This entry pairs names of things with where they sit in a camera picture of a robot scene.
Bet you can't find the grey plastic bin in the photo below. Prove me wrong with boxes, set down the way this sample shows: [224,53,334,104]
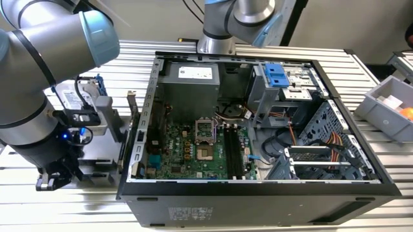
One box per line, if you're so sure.
[354,75,413,143]

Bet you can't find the CPU socket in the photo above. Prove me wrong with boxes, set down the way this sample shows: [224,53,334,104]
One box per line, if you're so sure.
[195,142,215,161]

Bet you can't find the black RAM slot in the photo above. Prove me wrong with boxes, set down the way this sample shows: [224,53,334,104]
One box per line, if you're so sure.
[232,123,247,180]
[224,123,239,180]

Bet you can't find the metal socket cover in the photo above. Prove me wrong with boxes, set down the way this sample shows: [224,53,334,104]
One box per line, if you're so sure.
[195,116,216,145]

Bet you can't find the green motherboard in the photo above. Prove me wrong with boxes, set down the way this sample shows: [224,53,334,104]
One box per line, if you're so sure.
[141,120,259,181]

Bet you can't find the grey power supply unit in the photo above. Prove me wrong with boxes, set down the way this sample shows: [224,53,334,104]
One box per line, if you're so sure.
[157,61,221,121]

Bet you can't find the black upright post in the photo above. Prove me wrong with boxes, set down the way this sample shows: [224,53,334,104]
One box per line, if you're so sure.
[283,0,308,46]

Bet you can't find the metal drive cage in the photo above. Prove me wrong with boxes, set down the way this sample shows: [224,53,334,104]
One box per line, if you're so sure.
[247,61,330,128]

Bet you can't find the blue plastic drive latch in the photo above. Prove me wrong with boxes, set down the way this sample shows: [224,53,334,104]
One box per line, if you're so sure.
[263,63,287,88]

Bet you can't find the black open PC case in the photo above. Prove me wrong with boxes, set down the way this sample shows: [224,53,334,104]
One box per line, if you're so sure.
[114,50,402,228]

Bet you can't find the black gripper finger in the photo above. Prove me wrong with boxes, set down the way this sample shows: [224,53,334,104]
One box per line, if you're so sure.
[34,169,70,191]
[62,156,85,182]

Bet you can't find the graphics card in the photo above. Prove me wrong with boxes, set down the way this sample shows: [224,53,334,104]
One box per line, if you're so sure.
[117,90,143,174]

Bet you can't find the orange yellow red wires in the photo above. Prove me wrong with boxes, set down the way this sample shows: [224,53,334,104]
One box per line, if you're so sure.
[324,131,344,170]

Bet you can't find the black looped wire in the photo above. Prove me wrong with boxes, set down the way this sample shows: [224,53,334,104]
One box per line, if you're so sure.
[260,134,287,166]

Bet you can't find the grey parts rack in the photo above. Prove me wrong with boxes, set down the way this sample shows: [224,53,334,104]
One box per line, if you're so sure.
[53,96,129,190]

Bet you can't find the metal disk bay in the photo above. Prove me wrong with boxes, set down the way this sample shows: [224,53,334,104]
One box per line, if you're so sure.
[267,145,355,181]

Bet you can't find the white block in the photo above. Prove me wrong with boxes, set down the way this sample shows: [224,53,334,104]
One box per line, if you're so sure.
[376,95,403,109]

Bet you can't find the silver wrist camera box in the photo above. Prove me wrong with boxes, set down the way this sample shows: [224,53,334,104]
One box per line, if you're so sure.
[62,110,109,137]

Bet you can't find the silver hard disk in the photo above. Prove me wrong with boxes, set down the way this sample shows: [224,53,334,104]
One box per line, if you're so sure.
[50,77,100,114]

